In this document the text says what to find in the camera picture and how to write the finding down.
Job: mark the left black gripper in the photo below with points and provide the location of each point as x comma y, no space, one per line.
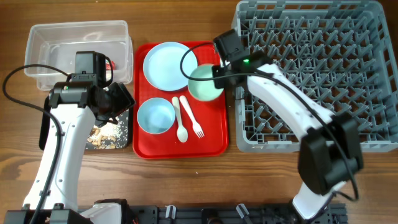
124,99

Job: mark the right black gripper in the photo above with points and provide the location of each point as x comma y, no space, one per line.
219,83

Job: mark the mint green bowl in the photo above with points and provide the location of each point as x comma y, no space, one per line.
203,90

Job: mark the rice and food scraps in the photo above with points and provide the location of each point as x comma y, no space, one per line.
109,136

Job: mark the red snack wrapper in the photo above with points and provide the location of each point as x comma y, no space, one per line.
110,65

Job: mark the light blue small bowl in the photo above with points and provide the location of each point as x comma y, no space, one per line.
156,116

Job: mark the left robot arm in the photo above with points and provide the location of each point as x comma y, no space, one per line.
53,195

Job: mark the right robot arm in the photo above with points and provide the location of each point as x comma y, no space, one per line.
330,152

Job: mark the black waste tray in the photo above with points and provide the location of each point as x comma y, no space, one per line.
73,130

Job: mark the grey dishwasher rack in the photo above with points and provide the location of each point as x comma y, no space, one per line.
339,53

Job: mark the light blue plate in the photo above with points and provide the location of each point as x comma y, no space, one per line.
162,66

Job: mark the red serving tray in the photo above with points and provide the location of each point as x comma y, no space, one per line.
212,116

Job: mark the pink plastic fork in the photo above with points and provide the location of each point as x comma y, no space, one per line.
196,126

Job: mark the cream plastic spoon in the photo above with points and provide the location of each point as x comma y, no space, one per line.
182,133

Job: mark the clear plastic bin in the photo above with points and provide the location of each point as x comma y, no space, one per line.
57,44

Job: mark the black mounting rail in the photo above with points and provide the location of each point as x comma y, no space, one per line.
266,214

